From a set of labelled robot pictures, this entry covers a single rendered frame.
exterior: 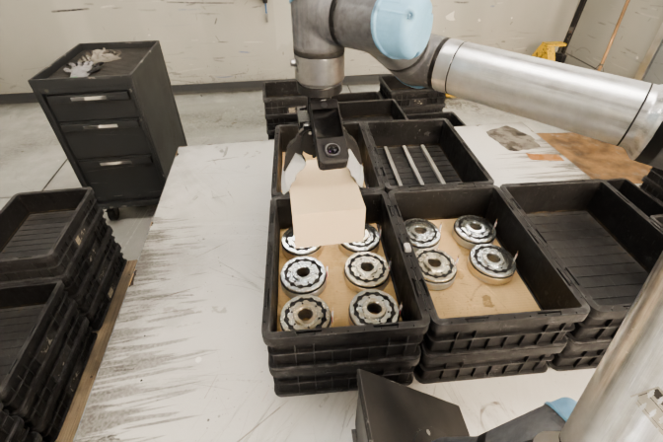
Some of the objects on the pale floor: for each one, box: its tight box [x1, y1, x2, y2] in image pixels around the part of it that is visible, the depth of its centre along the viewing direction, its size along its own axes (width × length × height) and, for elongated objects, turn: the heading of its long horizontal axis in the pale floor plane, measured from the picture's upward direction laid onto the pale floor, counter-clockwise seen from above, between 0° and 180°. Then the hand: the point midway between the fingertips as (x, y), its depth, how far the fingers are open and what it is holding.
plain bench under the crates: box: [73, 122, 596, 442], centre depth 127 cm, size 160×160×70 cm
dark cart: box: [28, 40, 187, 221], centre depth 221 cm, size 60×45×90 cm
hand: (323, 192), depth 67 cm, fingers closed on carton, 14 cm apart
